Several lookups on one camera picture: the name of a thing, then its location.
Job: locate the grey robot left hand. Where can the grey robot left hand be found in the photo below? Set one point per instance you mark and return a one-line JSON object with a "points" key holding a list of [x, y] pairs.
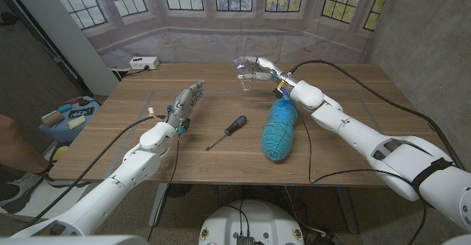
{"points": [[184, 103]]}

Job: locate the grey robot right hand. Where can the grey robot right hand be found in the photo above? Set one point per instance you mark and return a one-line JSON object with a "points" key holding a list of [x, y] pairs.
{"points": [[268, 72]]}

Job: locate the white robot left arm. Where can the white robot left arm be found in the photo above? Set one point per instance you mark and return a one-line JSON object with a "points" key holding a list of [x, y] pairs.
{"points": [[136, 167]]}

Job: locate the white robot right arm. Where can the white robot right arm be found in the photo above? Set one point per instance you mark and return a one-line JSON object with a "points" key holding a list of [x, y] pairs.
{"points": [[386, 153]]}

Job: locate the teal yarn skein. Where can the teal yarn skein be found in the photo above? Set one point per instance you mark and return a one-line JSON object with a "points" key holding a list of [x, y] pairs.
{"points": [[279, 134]]}

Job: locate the printed window backdrop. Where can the printed window backdrop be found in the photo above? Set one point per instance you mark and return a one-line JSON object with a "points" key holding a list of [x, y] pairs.
{"points": [[235, 46]]}

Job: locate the white power strip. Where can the white power strip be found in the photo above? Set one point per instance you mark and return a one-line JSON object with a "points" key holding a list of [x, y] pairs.
{"points": [[144, 63]]}

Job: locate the black floor fan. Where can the black floor fan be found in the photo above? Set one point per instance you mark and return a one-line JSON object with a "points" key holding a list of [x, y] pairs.
{"points": [[179, 190]]}

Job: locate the grey metal table leg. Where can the grey metal table leg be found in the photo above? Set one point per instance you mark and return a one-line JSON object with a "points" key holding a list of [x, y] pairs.
{"points": [[158, 204], [346, 208]]}

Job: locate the yellow sponge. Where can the yellow sponge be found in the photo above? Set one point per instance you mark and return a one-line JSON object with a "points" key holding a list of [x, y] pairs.
{"points": [[76, 122]]}

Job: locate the small red block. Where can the small red block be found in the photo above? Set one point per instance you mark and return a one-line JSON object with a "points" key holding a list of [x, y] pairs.
{"points": [[74, 100]]}

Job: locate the small teal block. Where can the small teal block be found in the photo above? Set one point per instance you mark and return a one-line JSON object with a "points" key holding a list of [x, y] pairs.
{"points": [[64, 108]]}

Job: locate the blue stool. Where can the blue stool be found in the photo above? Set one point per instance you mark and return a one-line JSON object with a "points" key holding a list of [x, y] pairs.
{"points": [[62, 134]]}

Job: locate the brown twine roll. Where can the brown twine roll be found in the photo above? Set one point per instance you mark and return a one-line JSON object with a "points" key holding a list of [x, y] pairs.
{"points": [[52, 118]]}

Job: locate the white slanted pillar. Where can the white slanted pillar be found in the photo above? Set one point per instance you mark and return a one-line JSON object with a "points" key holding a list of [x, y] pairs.
{"points": [[70, 35]]}

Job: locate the yellow black floor object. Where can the yellow black floor object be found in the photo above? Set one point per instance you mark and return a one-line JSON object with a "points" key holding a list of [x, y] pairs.
{"points": [[59, 152]]}

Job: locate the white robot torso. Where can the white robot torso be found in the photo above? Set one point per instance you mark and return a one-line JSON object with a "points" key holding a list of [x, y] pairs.
{"points": [[257, 219]]}

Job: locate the white floor mat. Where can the white floor mat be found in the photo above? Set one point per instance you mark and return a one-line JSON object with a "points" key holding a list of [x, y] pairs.
{"points": [[48, 201]]}

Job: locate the person bare leg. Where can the person bare leg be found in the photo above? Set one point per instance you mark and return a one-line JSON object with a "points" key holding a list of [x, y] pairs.
{"points": [[14, 145]]}

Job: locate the black power brick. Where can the black power brick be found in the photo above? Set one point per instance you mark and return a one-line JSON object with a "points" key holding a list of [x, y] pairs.
{"points": [[325, 239]]}

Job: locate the grey black sneaker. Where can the grey black sneaker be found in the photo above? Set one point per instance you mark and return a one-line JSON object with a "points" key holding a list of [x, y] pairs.
{"points": [[22, 184]]}

